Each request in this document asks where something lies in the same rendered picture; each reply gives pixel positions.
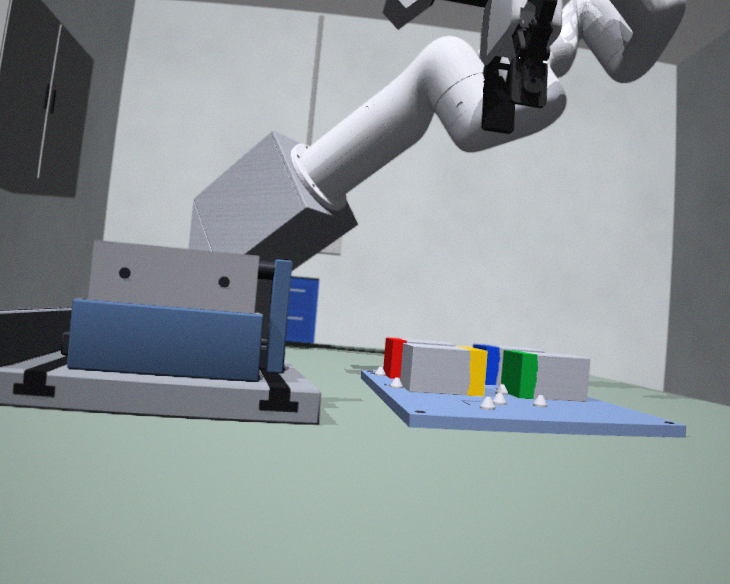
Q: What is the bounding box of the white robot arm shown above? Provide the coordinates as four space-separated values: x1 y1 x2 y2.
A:
291 0 686 211

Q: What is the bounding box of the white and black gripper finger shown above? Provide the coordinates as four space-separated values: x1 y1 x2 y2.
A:
510 0 557 108
481 56 515 134

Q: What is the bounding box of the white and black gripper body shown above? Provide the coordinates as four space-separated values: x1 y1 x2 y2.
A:
480 0 563 65

